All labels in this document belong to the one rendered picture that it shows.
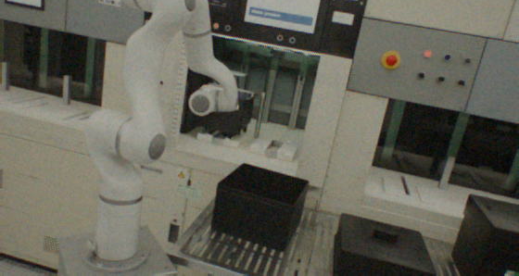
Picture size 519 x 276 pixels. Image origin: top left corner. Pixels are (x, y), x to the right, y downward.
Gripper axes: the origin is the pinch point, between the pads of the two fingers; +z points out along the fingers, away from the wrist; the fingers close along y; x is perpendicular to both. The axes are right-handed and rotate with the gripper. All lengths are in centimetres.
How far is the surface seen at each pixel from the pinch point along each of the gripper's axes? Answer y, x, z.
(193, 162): -7.6, -36.2, 8.8
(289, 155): 34, -29, 24
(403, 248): 74, -33, -40
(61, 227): -70, -87, 16
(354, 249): 57, -33, -47
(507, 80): 104, 24, -6
